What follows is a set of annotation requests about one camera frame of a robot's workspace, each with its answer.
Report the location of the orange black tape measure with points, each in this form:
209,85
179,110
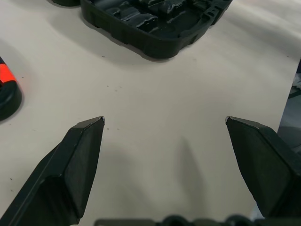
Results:
9,96

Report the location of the black tape roll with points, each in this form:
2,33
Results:
65,2

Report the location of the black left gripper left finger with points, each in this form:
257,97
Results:
58,176

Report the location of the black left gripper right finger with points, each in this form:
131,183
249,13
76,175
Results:
263,164

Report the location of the black tool case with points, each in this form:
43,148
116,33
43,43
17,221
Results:
141,35

